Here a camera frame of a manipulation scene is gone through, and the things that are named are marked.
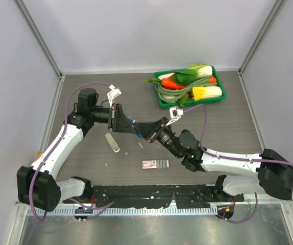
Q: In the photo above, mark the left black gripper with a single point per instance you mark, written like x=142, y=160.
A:
x=117, y=122

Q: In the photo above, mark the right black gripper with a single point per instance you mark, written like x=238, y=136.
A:
x=151, y=128

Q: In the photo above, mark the blue stapler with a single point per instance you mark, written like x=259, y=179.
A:
x=137, y=133

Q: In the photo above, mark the white beige stapler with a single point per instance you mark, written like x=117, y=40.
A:
x=112, y=142

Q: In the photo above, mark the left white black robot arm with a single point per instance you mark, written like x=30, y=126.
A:
x=36, y=184

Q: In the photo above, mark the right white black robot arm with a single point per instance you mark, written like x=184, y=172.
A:
x=267, y=172

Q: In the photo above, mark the red white staple box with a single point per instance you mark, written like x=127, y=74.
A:
x=155, y=164

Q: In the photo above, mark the green toy long beans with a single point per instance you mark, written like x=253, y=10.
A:
x=181, y=96

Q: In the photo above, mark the orange toy carrot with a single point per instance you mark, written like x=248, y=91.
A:
x=171, y=85

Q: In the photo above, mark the white toy radish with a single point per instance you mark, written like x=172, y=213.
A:
x=166, y=76

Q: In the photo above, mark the yellow white toy cabbage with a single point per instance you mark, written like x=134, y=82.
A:
x=206, y=92

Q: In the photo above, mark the green plastic tray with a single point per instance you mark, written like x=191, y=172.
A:
x=190, y=102

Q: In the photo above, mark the white green toy bok choy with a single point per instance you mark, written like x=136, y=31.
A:
x=187, y=75

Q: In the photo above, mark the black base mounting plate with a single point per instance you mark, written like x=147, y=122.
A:
x=156, y=196

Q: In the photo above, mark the colourful snack packet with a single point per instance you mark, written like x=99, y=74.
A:
x=39, y=153

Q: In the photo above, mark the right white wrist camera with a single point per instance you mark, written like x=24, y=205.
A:
x=175, y=114

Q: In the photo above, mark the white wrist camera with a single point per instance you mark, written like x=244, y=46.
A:
x=113, y=94
x=175, y=114

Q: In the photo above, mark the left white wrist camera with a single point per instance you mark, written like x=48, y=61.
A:
x=113, y=94

